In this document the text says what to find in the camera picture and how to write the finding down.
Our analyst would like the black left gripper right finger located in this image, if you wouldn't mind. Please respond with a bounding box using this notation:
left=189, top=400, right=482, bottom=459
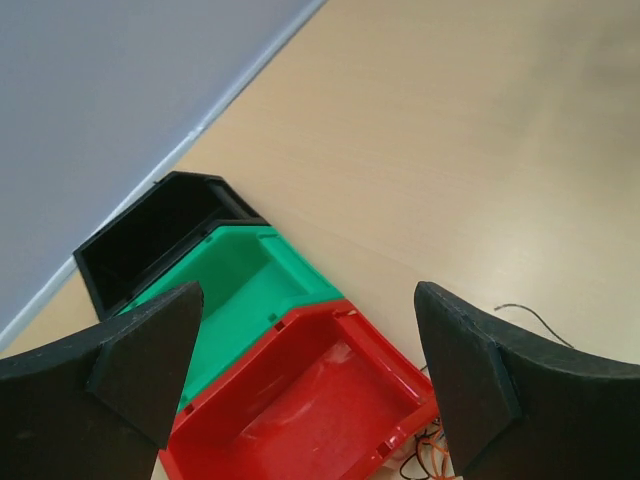
left=414, top=281, right=639, bottom=479

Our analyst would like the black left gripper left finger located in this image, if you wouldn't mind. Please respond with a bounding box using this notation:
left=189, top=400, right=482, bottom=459
left=1, top=282, right=204, bottom=479

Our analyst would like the thin orange wire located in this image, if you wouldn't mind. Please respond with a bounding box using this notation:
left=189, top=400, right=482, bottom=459
left=415, top=422, right=454, bottom=480

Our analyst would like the thin black wire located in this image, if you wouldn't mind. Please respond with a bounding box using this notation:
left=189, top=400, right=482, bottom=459
left=399, top=303, right=575, bottom=480

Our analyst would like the black plastic bin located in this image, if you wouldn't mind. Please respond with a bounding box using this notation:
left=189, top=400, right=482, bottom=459
left=74, top=171, right=269, bottom=321

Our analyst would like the red plastic bin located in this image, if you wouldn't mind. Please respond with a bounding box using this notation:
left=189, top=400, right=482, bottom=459
left=159, top=299, right=438, bottom=479

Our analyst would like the green plastic bin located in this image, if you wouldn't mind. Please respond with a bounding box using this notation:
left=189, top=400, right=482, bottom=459
left=123, top=226, right=343, bottom=411

